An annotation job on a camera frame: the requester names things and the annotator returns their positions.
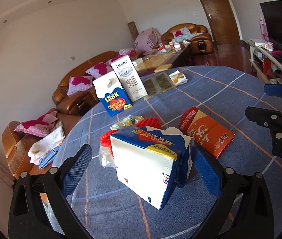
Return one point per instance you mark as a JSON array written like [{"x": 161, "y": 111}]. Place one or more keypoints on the pink pillow on chaise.
[{"x": 40, "y": 127}]

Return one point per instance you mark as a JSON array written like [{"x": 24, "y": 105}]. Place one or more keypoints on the folded white cloth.
[{"x": 39, "y": 149}]

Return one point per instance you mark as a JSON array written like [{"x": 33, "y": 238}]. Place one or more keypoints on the wooden coffee table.
[{"x": 164, "y": 62}]

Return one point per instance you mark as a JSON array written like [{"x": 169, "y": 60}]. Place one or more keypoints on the pink pillow middle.
[{"x": 99, "y": 70}]

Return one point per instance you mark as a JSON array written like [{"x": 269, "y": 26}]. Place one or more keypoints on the folded blue striped cloth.
[{"x": 48, "y": 158}]

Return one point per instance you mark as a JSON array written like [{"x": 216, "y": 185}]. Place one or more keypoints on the brown leather armchair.
[{"x": 197, "y": 35}]

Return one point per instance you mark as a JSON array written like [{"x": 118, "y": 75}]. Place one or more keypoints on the red knitted flower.
[{"x": 151, "y": 122}]

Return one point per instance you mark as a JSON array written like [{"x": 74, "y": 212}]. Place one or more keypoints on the white blue carton box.
[{"x": 152, "y": 162}]

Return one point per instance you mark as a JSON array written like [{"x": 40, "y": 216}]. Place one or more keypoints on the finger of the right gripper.
[
  {"x": 279, "y": 90},
  {"x": 266, "y": 118}
]

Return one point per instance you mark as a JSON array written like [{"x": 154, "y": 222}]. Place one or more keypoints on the pink pillow right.
[{"x": 110, "y": 61}]

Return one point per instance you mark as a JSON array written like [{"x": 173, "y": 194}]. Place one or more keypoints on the brown leather long sofa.
[{"x": 75, "y": 94}]

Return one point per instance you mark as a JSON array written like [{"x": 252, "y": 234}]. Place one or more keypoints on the red orange snack box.
[{"x": 207, "y": 132}]

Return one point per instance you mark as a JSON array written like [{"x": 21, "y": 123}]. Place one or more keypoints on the brown wooden door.
[{"x": 221, "y": 21}]

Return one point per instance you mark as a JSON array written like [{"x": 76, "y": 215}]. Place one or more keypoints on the seaweed snack pack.
[{"x": 157, "y": 84}]

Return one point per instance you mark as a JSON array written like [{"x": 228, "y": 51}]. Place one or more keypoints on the crumpled clear wrapper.
[{"x": 105, "y": 152}]

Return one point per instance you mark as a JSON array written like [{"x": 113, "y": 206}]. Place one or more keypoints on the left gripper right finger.
[{"x": 217, "y": 179}]

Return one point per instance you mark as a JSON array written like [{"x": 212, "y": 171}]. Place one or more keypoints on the pink covered chair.
[{"x": 146, "y": 40}]

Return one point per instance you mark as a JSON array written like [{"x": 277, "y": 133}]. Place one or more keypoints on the small snack packet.
[{"x": 178, "y": 78}]

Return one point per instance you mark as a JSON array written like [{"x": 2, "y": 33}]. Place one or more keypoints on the blue LOOK milk carton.
[{"x": 111, "y": 94}]

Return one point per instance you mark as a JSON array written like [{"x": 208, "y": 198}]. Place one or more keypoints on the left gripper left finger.
[{"x": 65, "y": 179}]

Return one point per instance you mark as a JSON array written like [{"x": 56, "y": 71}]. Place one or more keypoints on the brown leather chaise sofa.
[{"x": 16, "y": 146}]

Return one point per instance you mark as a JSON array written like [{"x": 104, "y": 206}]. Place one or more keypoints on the white tv stand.
[{"x": 267, "y": 64}]

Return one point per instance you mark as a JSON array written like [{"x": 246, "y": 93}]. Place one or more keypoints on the white tall milk carton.
[{"x": 129, "y": 78}]

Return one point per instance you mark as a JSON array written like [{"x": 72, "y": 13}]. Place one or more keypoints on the pink pillow left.
[{"x": 78, "y": 84}]

